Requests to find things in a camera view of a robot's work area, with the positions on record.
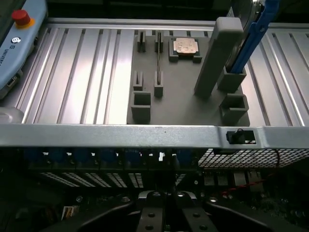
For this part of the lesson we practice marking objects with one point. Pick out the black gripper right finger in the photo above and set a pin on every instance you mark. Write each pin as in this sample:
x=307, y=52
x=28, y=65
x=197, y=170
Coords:
x=190, y=215

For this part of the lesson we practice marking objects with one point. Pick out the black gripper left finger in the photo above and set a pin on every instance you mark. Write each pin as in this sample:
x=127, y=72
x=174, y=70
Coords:
x=150, y=215

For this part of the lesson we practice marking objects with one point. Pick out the open PC case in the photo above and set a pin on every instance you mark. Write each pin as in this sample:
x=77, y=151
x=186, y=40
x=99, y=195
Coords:
x=120, y=136

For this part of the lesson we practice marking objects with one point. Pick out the blue slot clip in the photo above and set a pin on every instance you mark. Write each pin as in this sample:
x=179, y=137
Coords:
x=58, y=156

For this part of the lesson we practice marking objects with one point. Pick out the grey parts rack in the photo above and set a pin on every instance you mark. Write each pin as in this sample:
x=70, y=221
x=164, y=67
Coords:
x=183, y=96

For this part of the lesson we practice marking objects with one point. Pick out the green RAM stick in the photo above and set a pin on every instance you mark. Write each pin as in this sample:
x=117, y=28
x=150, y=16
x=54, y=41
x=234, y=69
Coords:
x=159, y=58

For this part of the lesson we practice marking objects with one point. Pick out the silver CPU chip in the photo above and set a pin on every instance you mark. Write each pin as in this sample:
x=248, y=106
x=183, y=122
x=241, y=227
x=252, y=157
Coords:
x=185, y=46

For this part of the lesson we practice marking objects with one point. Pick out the hard disk drive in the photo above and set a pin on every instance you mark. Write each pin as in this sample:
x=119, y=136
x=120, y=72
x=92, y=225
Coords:
x=251, y=43

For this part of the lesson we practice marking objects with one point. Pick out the silver hard disk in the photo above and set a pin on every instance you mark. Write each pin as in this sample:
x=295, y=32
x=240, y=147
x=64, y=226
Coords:
x=243, y=14

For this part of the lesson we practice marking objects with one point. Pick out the grey teach pendant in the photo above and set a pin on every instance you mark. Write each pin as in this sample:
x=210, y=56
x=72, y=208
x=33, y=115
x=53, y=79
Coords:
x=19, y=48

